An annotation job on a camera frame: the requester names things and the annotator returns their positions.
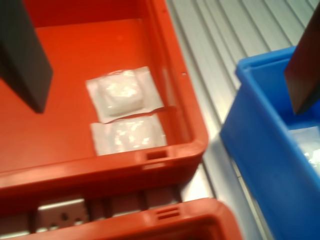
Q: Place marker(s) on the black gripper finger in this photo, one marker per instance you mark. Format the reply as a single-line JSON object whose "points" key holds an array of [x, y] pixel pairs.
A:
{"points": [[305, 75], [22, 50]]}

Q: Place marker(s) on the red plastic crate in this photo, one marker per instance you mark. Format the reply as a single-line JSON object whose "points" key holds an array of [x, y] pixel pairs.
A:
{"points": [[175, 225], [75, 50]]}

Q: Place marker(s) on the blue plastic storage bin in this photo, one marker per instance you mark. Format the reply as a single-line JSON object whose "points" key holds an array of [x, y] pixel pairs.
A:
{"points": [[250, 150]]}

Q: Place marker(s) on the perforated steel bracket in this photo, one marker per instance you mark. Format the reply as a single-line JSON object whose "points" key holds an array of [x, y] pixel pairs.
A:
{"points": [[62, 212]]}

